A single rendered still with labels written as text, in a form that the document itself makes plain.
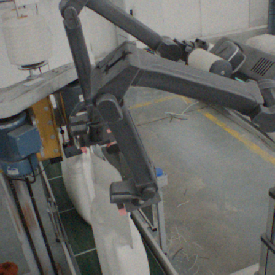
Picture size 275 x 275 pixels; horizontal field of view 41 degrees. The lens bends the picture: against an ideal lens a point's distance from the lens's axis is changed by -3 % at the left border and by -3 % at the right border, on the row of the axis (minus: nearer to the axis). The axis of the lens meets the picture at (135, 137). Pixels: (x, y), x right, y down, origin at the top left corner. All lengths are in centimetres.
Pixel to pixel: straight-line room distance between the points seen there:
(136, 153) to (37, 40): 65
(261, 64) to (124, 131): 47
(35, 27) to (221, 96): 78
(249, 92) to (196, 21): 574
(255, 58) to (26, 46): 77
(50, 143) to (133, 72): 109
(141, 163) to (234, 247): 179
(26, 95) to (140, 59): 81
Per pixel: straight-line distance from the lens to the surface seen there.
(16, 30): 138
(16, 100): 143
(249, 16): 718
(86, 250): 219
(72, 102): 168
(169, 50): 135
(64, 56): 448
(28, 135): 143
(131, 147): 89
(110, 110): 74
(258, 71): 110
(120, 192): 108
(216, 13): 675
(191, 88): 77
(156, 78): 73
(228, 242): 270
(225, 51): 113
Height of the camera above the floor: 189
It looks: 28 degrees down
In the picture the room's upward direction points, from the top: 7 degrees counter-clockwise
